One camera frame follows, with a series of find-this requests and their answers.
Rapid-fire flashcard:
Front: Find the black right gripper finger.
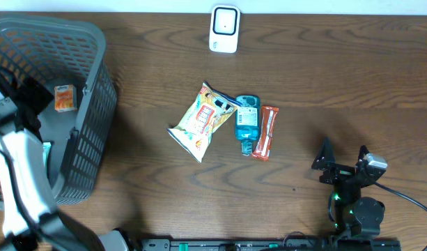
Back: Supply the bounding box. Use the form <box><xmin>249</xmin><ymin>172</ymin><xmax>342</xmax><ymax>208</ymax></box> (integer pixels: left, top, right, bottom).
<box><xmin>356</xmin><ymin>145</ymin><xmax>369</xmax><ymax>166</ymax></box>
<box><xmin>311</xmin><ymin>137</ymin><xmax>335</xmax><ymax>170</ymax></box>

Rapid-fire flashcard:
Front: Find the red snack bar wrapper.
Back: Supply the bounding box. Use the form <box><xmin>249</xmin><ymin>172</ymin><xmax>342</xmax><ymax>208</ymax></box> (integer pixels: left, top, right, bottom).
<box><xmin>251</xmin><ymin>105</ymin><xmax>279</xmax><ymax>161</ymax></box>

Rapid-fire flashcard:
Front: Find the teal mouthwash bottle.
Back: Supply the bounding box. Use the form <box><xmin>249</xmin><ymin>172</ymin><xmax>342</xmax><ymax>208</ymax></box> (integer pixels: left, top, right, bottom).
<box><xmin>235</xmin><ymin>95</ymin><xmax>261</xmax><ymax>156</ymax></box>

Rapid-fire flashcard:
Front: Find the orange wiper sheet bag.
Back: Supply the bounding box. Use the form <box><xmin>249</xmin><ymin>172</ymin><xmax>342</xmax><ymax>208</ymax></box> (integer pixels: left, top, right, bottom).
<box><xmin>167</xmin><ymin>82</ymin><xmax>242</xmax><ymax>162</ymax></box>

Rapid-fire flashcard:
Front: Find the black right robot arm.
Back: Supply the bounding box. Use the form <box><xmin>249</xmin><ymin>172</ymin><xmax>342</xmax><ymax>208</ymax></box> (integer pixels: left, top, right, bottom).
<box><xmin>311</xmin><ymin>139</ymin><xmax>388</xmax><ymax>243</ymax></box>

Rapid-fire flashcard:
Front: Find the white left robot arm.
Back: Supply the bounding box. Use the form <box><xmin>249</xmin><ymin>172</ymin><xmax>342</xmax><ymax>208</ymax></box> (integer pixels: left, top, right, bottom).
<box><xmin>0</xmin><ymin>67</ymin><xmax>133</xmax><ymax>250</ymax></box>

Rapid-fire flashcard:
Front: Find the white black barcode scanner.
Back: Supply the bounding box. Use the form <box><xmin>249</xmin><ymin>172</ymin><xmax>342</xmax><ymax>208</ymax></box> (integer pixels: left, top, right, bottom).
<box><xmin>208</xmin><ymin>5</ymin><xmax>241</xmax><ymax>54</ymax></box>

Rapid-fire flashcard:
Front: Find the teal package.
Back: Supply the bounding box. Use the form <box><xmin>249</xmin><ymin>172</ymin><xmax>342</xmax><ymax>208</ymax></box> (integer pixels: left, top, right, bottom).
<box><xmin>42</xmin><ymin>142</ymin><xmax>52</xmax><ymax>168</ymax></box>

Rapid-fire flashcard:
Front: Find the grey plastic basket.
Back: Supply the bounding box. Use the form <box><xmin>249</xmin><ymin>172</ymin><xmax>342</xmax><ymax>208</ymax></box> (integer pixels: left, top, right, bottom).
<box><xmin>0</xmin><ymin>15</ymin><xmax>117</xmax><ymax>204</ymax></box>

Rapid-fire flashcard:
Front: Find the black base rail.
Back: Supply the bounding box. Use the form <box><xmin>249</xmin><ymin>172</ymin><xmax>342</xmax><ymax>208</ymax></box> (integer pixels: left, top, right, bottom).
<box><xmin>139</xmin><ymin>236</ymin><xmax>402</xmax><ymax>251</ymax></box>

